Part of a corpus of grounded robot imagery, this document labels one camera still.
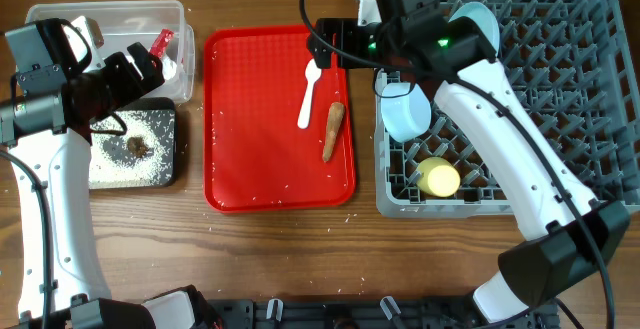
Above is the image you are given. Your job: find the white plastic spoon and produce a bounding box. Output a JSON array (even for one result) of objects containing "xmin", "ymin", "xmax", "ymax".
[{"xmin": 297, "ymin": 59, "xmax": 322, "ymax": 129}]

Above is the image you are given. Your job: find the large light blue plate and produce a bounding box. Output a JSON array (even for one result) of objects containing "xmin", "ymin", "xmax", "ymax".
[{"xmin": 449, "ymin": 2, "xmax": 500, "ymax": 53}]

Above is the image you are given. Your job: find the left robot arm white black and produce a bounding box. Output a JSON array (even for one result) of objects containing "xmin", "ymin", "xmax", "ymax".
[{"xmin": 1, "ymin": 18, "xmax": 223, "ymax": 328}]

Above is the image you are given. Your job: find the small light blue bowl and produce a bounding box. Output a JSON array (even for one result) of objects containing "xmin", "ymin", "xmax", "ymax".
[{"xmin": 380, "ymin": 82, "xmax": 432, "ymax": 143}]

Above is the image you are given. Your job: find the red wrapper waste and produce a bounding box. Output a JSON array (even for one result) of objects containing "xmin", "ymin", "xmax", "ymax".
[{"xmin": 149, "ymin": 29, "xmax": 175, "ymax": 59}]

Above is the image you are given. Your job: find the red serving tray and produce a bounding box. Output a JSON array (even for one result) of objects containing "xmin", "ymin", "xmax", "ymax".
[{"xmin": 203, "ymin": 25, "xmax": 356, "ymax": 214}]

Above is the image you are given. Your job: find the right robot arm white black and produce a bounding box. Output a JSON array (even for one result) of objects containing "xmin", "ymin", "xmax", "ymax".
[{"xmin": 308, "ymin": 0, "xmax": 630, "ymax": 328}]

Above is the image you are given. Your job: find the rice grains pile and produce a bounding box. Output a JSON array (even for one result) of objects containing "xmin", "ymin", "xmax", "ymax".
[{"xmin": 89, "ymin": 109, "xmax": 175, "ymax": 189}]

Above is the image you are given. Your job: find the black tray bin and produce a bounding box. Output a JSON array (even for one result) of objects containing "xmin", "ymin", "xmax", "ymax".
[{"xmin": 87, "ymin": 97, "xmax": 178, "ymax": 190}]

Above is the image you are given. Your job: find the crumpled white paper waste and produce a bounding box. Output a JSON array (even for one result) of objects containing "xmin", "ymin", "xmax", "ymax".
[{"xmin": 160, "ymin": 54, "xmax": 178, "ymax": 82}]

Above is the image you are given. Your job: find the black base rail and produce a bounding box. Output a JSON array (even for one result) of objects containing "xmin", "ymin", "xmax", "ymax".
[{"xmin": 202, "ymin": 296, "xmax": 566, "ymax": 329}]

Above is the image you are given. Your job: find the brown carrot-shaped food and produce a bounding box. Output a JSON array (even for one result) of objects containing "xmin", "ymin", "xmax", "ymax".
[{"xmin": 322, "ymin": 102, "xmax": 346, "ymax": 163}]

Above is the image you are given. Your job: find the brown food scrap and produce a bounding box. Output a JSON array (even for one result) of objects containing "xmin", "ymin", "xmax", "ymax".
[{"xmin": 126, "ymin": 137, "xmax": 149, "ymax": 158}]

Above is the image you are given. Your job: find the grey dishwasher rack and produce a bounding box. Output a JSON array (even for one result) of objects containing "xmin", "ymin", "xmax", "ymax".
[{"xmin": 374, "ymin": 0, "xmax": 639, "ymax": 218}]

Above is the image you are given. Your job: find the clear plastic bin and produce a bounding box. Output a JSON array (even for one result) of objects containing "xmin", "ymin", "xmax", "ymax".
[{"xmin": 26, "ymin": 0, "xmax": 196, "ymax": 104}]

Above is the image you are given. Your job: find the yellow cup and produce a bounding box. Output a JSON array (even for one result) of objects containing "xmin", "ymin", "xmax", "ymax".
[{"xmin": 416, "ymin": 157, "xmax": 461, "ymax": 197}]

